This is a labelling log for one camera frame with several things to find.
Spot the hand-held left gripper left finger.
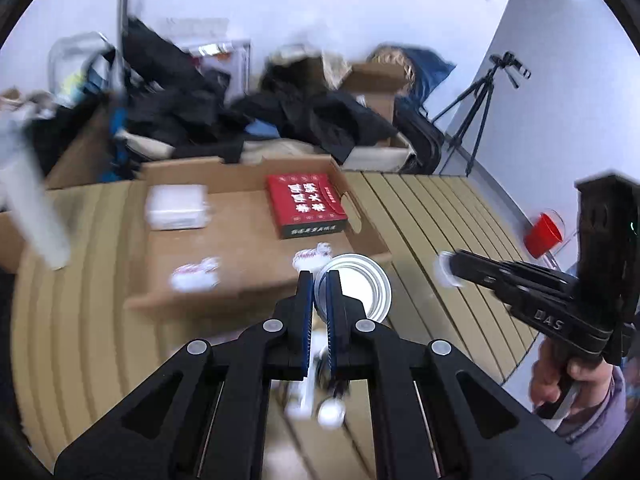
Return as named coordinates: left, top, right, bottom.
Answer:
left=54, top=270, right=316, bottom=480

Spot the blue bag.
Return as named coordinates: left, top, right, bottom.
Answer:
left=395, top=46, right=457, bottom=111

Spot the cardboard tray box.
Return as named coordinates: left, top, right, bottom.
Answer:
left=125, top=155, right=393, bottom=318

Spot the cream canvas bag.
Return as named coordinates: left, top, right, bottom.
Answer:
left=345, top=132, right=416, bottom=172

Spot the person's right hand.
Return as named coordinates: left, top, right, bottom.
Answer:
left=529, top=341, right=614, bottom=417

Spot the round silver tin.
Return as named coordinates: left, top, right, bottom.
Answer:
left=317, top=254, right=392, bottom=323

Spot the printed product box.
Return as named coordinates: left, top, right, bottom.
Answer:
left=182, top=39, right=252, bottom=106

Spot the red flat box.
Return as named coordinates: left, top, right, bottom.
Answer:
left=265, top=172, right=349, bottom=240

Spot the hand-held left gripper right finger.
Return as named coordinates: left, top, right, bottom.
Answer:
left=319, top=270, right=585, bottom=480

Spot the red plastic cup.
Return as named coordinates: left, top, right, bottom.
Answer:
left=524, top=212, right=565, bottom=259

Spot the black camera tripod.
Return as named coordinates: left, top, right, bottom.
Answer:
left=431, top=51, right=532, bottom=177

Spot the open cardboard box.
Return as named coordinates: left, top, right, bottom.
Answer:
left=340, top=62, right=416, bottom=150

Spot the white red-printed packet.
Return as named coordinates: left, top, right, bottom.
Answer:
left=292, top=242, right=333, bottom=273
left=170, top=257, right=223, bottom=292

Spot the large cardboard box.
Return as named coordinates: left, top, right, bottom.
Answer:
left=45, top=96, right=126, bottom=191

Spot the white thermos bottle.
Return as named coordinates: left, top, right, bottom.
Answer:
left=0, top=110, right=72, bottom=272

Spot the small white object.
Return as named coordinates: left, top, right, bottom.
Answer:
left=434, top=251, right=466, bottom=288

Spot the white cable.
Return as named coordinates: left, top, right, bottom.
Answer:
left=284, top=305, right=348, bottom=429

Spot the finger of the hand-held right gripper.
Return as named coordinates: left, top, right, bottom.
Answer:
left=451, top=259, right=577, bottom=302
left=454, top=250, right=579, bottom=284

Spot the person's right forearm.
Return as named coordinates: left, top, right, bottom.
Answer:
left=552, top=365, right=632, bottom=473

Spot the white plastic bag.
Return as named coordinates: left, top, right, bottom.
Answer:
left=272, top=42, right=351, bottom=70

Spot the small white box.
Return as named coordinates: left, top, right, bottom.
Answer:
left=145, top=184, right=211, bottom=231

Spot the black trolley handle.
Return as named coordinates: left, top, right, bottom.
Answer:
left=114, top=0, right=137, bottom=97

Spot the black clothing pile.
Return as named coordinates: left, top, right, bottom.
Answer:
left=232, top=55, right=401, bottom=163

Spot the black jacket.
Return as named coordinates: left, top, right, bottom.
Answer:
left=115, top=17, right=251, bottom=161

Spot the black backpack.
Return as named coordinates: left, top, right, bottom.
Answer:
left=394, top=97, right=446, bottom=175

